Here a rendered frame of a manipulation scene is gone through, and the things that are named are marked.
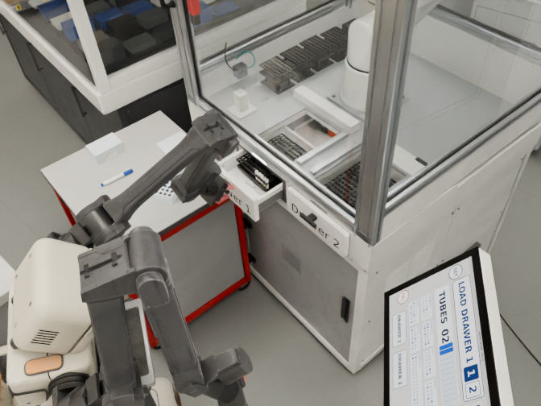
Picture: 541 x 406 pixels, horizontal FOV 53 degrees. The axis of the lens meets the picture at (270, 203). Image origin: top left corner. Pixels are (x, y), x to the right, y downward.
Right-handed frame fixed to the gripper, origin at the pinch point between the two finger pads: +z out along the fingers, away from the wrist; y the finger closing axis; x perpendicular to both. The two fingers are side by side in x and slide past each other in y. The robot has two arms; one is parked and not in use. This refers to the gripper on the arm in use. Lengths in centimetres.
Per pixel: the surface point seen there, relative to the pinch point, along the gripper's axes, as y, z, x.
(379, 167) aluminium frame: 38, -14, -50
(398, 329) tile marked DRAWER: 6, -9, -77
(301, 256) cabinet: -13.4, 36.6, -18.0
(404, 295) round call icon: 13, -4, -72
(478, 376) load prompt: 16, -24, -100
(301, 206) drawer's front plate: 9.6, 10.4, -21.7
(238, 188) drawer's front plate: 3.0, -0.2, -2.9
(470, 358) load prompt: 17, -21, -97
